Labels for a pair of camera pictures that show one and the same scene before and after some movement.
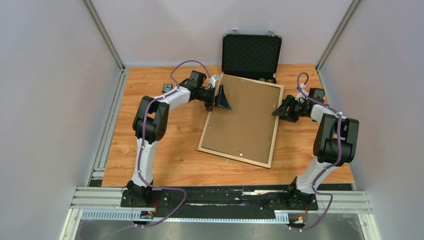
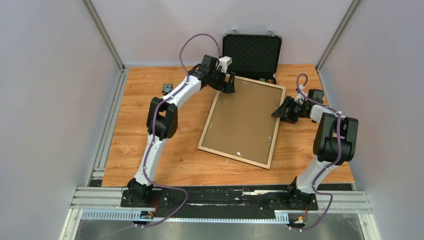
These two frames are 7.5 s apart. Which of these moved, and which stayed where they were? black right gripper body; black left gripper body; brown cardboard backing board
Moved: black left gripper body
Stayed: brown cardboard backing board; black right gripper body
